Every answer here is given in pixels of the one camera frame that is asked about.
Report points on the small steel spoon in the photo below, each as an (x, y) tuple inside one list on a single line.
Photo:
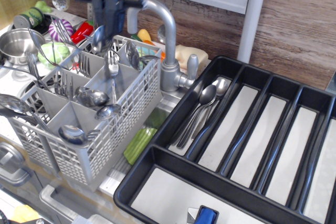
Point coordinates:
[(99, 47)]

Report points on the spoon rear basket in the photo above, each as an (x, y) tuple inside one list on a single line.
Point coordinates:
[(132, 55)]

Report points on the fork left of basket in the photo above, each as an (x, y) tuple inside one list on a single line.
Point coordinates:
[(34, 71)]

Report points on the large spoon centre basket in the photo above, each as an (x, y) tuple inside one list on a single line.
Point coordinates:
[(93, 98)]

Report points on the large spoon basket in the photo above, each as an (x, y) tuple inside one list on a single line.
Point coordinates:
[(72, 135), (12, 106), (93, 98)]

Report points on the small spoon centre basket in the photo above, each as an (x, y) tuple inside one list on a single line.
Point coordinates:
[(108, 112)]

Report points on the grey plastic cutlery basket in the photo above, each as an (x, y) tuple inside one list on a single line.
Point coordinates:
[(138, 92)]

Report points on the dark steel spoon in tray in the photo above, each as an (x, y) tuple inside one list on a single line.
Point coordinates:
[(206, 98)]

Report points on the large spoon left basket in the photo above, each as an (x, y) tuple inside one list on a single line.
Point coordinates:
[(12, 106)]

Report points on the large spoon front basket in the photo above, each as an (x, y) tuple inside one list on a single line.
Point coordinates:
[(72, 135)]

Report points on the light steel spoon in tray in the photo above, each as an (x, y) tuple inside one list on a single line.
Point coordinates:
[(221, 87)]

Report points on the black cutlery tray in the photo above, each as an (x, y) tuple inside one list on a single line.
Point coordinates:
[(265, 155)]

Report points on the blue object in tray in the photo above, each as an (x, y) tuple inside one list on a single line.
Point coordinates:
[(202, 215)]

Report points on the hanging steel grater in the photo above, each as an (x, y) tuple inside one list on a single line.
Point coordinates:
[(90, 12)]

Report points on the red toy pepper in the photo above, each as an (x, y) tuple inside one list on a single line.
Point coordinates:
[(84, 30)]

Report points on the yellow toy fruit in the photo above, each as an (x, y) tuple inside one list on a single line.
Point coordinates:
[(144, 35)]

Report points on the purple white toy vegetable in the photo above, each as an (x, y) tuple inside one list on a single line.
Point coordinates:
[(59, 29)]

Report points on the steel fork rear compartment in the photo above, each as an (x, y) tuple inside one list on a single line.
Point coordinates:
[(111, 61)]

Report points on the green toy can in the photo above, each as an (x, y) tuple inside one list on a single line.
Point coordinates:
[(29, 19)]

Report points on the green toy cabbage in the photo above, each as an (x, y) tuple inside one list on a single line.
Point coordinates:
[(55, 52)]

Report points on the beige sponge block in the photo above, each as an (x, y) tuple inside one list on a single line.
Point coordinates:
[(182, 54)]

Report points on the steel cooking pot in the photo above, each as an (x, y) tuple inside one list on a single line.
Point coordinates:
[(14, 44)]

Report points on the silver kitchen faucet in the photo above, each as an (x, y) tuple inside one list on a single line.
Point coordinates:
[(172, 77)]

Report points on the yellow object bottom left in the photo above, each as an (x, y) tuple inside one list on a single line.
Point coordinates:
[(24, 213)]

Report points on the grey metal post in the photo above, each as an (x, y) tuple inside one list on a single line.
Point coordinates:
[(249, 30)]

